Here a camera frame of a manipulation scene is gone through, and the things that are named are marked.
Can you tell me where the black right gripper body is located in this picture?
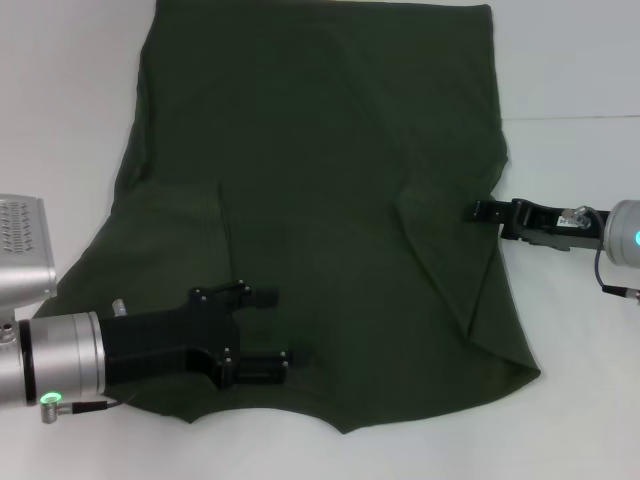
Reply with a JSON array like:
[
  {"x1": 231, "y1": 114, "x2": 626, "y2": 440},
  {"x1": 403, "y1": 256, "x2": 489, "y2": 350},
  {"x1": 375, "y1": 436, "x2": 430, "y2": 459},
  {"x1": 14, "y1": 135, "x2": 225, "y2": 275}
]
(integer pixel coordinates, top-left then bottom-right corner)
[{"x1": 498, "y1": 198, "x2": 611, "y2": 254}]

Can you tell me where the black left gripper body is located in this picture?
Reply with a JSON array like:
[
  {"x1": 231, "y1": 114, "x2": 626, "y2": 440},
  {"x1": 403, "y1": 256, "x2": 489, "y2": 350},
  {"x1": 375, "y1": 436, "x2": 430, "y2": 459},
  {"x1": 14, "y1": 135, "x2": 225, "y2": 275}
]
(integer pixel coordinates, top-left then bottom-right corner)
[{"x1": 101, "y1": 279, "x2": 295, "y2": 392}]

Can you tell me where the dark green shirt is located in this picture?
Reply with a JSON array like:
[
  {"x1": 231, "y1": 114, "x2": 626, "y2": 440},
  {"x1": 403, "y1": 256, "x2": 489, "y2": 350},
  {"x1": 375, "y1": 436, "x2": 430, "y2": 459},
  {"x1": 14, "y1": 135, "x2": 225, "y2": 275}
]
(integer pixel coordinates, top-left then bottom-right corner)
[{"x1": 32, "y1": 0, "x2": 542, "y2": 435}]

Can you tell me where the left arm cable with plug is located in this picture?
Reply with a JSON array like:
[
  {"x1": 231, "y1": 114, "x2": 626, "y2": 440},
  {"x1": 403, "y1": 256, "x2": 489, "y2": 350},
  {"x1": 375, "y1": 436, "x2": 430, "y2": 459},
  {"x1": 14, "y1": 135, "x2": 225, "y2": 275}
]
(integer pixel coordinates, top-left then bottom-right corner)
[{"x1": 39, "y1": 393, "x2": 137, "y2": 427}]

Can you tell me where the arm cable with plug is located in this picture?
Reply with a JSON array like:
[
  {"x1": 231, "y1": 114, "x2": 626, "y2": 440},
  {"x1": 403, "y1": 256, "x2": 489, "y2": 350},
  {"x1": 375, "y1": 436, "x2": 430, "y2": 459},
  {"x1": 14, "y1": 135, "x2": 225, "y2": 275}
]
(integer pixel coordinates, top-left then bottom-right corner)
[
  {"x1": 594, "y1": 243, "x2": 640, "y2": 304},
  {"x1": 39, "y1": 393, "x2": 137, "y2": 427}
]

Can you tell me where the right arm cable with plug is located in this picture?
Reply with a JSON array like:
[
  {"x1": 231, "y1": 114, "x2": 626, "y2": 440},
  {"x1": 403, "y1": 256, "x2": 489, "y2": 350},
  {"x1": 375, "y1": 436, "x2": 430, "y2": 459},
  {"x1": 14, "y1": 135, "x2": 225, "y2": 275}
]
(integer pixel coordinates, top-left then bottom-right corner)
[{"x1": 594, "y1": 243, "x2": 640, "y2": 304}]

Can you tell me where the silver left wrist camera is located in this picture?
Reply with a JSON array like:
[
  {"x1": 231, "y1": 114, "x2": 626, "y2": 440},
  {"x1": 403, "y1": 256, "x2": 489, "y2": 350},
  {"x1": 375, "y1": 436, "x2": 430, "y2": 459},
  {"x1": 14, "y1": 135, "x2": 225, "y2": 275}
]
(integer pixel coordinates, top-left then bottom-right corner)
[{"x1": 0, "y1": 195, "x2": 58, "y2": 311}]

